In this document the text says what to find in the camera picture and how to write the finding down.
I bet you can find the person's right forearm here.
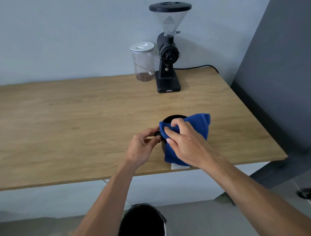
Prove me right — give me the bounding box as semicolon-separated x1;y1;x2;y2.
201;156;311;236

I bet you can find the person's left hand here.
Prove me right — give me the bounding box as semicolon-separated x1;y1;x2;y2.
126;127;162;169

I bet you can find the black coffee grinder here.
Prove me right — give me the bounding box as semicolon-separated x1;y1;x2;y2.
149;2;192;94

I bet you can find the pile of brown coffee beans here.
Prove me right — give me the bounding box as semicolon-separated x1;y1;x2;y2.
136;72;155;82

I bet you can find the clear jar with grey lid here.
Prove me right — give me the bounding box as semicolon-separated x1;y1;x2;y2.
129;41;156;82

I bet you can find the blue cloth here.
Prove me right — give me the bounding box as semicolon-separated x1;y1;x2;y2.
159;113;211;167

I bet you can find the black mug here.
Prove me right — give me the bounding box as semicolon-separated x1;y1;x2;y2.
155;114;190;154

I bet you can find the black waste bin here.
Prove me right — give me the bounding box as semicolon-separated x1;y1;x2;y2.
118;203;167;236

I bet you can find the white paper label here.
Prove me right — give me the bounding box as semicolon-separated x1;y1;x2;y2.
171;162;190;170

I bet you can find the black power cable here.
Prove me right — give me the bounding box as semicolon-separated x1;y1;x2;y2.
173;64;220;74

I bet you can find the person's right hand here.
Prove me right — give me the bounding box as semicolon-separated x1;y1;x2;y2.
163;118;219;169

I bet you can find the person's left forearm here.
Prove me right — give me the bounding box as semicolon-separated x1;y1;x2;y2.
69;159;140;236

